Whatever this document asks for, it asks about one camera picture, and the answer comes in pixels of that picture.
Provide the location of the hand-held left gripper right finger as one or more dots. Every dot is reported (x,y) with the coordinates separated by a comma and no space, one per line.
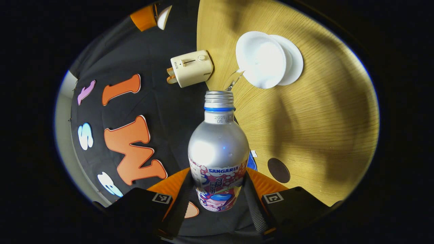
(254,210)

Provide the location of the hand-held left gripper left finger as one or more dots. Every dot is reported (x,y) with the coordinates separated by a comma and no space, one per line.
(179,206)

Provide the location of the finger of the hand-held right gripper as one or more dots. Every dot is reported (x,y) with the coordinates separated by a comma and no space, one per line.
(144,17)

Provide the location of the white teacup lid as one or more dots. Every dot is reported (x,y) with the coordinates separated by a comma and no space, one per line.
(164,17)

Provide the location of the dark brown round coaster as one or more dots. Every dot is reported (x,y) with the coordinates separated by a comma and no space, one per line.
(278,170)

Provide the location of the silver water bottle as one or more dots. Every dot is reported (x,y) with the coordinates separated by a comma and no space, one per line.
(217,145)

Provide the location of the white teacup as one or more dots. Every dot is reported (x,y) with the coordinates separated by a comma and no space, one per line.
(261,59)

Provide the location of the blue folded towel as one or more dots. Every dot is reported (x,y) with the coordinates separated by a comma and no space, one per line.
(251,162)

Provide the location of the brown toast slice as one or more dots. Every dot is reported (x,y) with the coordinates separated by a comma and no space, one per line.
(172,80)
(170,72)

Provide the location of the cream toaster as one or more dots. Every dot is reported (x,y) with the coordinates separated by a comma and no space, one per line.
(191,69)

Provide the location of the black backdrop cloth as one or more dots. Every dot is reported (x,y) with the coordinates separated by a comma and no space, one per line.
(162,101)

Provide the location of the white saucer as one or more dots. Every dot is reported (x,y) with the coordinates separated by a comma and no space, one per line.
(297,61)

